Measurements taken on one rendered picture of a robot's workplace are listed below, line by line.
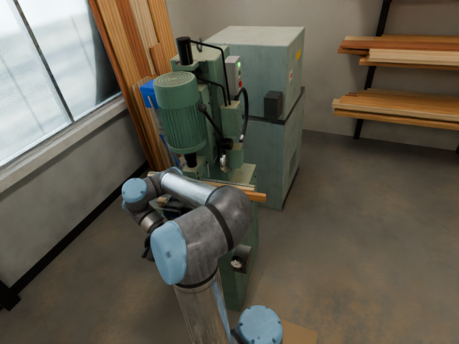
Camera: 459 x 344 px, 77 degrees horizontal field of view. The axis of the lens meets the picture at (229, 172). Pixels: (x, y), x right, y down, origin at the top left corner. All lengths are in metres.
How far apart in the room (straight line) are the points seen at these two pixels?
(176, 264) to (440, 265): 2.24
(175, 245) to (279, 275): 1.72
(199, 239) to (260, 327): 0.58
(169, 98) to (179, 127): 0.13
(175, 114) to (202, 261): 0.72
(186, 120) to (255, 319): 0.78
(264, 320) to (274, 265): 1.19
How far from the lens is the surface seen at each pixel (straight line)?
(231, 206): 0.61
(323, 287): 2.23
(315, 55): 3.39
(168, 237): 0.57
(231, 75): 1.42
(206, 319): 0.77
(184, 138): 1.24
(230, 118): 1.40
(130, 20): 2.91
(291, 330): 1.40
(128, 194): 1.11
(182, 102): 1.16
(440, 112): 3.10
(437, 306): 2.40
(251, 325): 1.10
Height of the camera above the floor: 1.91
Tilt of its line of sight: 39 degrees down
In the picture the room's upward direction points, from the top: 6 degrees counter-clockwise
